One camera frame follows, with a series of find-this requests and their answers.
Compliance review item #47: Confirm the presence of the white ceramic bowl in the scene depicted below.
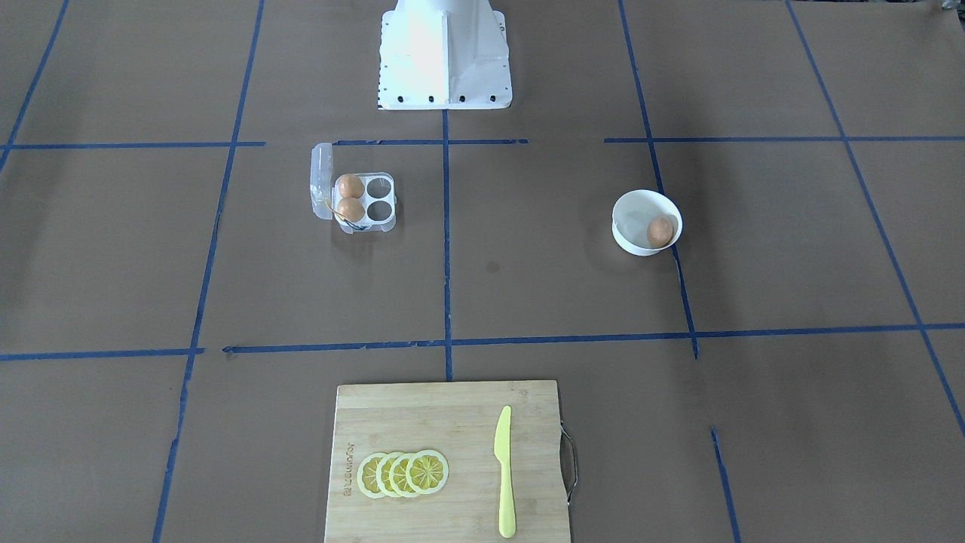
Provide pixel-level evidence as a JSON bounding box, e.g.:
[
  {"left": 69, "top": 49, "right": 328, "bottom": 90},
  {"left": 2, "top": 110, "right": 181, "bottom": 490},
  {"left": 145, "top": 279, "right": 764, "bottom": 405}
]
[{"left": 611, "top": 189, "right": 685, "bottom": 256}]

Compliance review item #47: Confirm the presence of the clear plastic egg box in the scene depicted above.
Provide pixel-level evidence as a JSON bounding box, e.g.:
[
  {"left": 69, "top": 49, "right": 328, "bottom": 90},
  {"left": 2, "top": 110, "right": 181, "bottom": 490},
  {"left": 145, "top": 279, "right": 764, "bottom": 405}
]
[{"left": 309, "top": 143, "right": 397, "bottom": 234}]

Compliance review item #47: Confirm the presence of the brown egg from bowl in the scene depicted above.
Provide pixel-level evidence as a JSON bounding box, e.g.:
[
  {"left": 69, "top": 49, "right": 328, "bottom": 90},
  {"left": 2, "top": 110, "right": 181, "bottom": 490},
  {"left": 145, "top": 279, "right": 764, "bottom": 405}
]
[{"left": 647, "top": 216, "right": 676, "bottom": 250}]

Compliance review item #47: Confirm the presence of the bamboo cutting board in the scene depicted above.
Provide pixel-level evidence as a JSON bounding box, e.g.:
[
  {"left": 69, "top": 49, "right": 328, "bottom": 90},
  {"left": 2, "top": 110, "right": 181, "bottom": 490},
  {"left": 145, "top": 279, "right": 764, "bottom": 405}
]
[{"left": 324, "top": 379, "right": 571, "bottom": 542}]

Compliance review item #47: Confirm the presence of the lemon slice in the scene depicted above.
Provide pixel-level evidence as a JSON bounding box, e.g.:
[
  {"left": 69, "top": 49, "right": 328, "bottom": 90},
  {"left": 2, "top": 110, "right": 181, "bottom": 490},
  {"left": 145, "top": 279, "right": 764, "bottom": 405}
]
[
  {"left": 375, "top": 451, "right": 401, "bottom": 498},
  {"left": 388, "top": 453, "right": 417, "bottom": 499},
  {"left": 356, "top": 452, "right": 386, "bottom": 499},
  {"left": 406, "top": 449, "right": 449, "bottom": 495}
]

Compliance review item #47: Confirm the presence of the brown egg rear in box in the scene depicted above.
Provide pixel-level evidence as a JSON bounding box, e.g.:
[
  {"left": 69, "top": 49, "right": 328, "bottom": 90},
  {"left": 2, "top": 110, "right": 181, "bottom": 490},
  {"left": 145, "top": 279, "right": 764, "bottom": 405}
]
[{"left": 335, "top": 174, "right": 366, "bottom": 199}]

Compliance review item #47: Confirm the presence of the brown egg front in box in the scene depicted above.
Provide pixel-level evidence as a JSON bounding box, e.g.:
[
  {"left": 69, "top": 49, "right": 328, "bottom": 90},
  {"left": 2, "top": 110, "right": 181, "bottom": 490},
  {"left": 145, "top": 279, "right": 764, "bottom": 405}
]
[{"left": 335, "top": 198, "right": 366, "bottom": 222}]

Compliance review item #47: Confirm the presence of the brown egg in box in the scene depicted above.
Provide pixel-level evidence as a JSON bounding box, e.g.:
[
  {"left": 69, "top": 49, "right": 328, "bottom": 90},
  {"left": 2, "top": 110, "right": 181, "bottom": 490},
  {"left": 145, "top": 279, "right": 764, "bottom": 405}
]
[
  {"left": 335, "top": 174, "right": 366, "bottom": 199},
  {"left": 335, "top": 198, "right": 366, "bottom": 222}
]

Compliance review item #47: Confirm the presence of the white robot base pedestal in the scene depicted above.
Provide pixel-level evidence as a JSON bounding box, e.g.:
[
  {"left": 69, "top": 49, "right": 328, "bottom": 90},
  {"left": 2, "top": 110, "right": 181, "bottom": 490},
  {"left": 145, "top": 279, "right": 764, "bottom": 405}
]
[{"left": 377, "top": 1, "right": 513, "bottom": 111}]

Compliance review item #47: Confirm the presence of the yellow plastic knife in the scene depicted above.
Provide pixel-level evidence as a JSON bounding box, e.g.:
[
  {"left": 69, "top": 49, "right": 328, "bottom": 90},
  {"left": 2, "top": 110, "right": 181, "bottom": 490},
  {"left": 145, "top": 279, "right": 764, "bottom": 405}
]
[{"left": 493, "top": 405, "right": 517, "bottom": 539}]

